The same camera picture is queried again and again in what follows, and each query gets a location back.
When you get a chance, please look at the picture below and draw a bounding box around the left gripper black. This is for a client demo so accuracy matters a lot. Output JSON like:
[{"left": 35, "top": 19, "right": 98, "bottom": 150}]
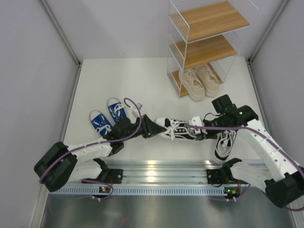
[{"left": 121, "top": 114, "right": 166, "bottom": 142}]

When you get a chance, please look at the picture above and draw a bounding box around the black white sneaker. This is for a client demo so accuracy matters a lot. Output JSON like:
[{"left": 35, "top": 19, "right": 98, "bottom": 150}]
[
  {"left": 154, "top": 117, "right": 205, "bottom": 141},
  {"left": 215, "top": 130, "right": 237, "bottom": 164}
]

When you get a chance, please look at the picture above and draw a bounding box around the beige lace sneaker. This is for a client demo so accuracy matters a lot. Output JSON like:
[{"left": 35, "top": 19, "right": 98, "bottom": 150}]
[
  {"left": 195, "top": 64, "right": 219, "bottom": 97},
  {"left": 179, "top": 69, "right": 205, "bottom": 102}
]

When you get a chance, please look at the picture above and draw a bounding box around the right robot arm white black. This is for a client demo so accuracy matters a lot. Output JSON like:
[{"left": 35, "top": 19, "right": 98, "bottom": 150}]
[{"left": 201, "top": 95, "right": 304, "bottom": 208}]

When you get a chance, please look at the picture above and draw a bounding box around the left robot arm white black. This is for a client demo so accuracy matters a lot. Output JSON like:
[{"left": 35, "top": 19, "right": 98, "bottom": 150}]
[{"left": 34, "top": 115, "right": 166, "bottom": 192}]

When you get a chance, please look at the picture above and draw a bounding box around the blue canvas sneaker inner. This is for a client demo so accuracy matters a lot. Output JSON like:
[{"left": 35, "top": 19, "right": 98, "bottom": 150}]
[{"left": 107, "top": 97, "right": 127, "bottom": 123}]

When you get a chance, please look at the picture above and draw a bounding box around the blue canvas sneaker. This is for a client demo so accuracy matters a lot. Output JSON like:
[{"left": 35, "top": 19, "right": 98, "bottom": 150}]
[
  {"left": 89, "top": 110, "right": 113, "bottom": 137},
  {"left": 107, "top": 97, "right": 127, "bottom": 123}
]

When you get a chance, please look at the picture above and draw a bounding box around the blue canvas sneaker outer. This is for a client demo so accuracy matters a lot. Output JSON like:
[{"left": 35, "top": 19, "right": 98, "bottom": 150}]
[{"left": 89, "top": 110, "right": 113, "bottom": 137}]

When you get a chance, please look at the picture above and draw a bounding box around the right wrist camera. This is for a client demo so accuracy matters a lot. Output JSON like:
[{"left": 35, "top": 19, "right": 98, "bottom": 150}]
[{"left": 189, "top": 116, "right": 204, "bottom": 136}]

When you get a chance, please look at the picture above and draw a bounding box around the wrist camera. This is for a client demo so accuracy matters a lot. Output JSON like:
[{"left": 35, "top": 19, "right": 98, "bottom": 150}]
[
  {"left": 132, "top": 103, "right": 142, "bottom": 118},
  {"left": 189, "top": 116, "right": 204, "bottom": 136}
]

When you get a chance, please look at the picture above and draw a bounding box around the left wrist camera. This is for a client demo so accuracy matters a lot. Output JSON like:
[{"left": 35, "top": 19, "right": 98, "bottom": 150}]
[{"left": 132, "top": 103, "right": 142, "bottom": 118}]

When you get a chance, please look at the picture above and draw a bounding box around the aluminium mounting rail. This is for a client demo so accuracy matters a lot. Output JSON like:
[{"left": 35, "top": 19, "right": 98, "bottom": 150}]
[{"left": 40, "top": 159, "right": 296, "bottom": 185}]

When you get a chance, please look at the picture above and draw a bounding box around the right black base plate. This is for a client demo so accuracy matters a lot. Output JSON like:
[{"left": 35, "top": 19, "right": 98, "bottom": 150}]
[{"left": 206, "top": 168, "right": 237, "bottom": 185}]

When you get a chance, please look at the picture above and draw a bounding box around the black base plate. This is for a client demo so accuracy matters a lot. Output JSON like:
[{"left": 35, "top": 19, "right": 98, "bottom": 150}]
[
  {"left": 81, "top": 169, "right": 123, "bottom": 184},
  {"left": 206, "top": 168, "right": 237, "bottom": 185}
]

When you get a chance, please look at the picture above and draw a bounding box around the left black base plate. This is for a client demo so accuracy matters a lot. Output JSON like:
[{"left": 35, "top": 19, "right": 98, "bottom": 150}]
[{"left": 81, "top": 169, "right": 123, "bottom": 184}]

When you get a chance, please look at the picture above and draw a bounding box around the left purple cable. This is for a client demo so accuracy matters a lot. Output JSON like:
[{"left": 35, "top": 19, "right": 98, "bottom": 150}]
[{"left": 39, "top": 97, "right": 143, "bottom": 199}]

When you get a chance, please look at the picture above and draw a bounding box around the white wire wooden shoe shelf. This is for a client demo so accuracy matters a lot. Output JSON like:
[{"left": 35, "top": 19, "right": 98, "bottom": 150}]
[{"left": 167, "top": 0, "right": 258, "bottom": 97}]

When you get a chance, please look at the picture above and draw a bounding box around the perforated cable duct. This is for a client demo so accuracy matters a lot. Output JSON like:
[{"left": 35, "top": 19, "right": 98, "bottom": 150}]
[{"left": 52, "top": 185, "right": 240, "bottom": 196}]

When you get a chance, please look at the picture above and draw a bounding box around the right aluminium frame post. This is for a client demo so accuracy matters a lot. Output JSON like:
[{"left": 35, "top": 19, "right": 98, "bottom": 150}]
[{"left": 247, "top": 0, "right": 290, "bottom": 65}]

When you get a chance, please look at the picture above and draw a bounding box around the aluminium frame post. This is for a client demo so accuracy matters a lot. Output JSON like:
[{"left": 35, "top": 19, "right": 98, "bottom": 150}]
[
  {"left": 39, "top": 0, "right": 81, "bottom": 67},
  {"left": 247, "top": 0, "right": 290, "bottom": 65}
]

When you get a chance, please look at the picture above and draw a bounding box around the left aluminium frame post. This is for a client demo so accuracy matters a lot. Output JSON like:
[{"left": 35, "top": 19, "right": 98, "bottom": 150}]
[{"left": 39, "top": 0, "right": 81, "bottom": 67}]

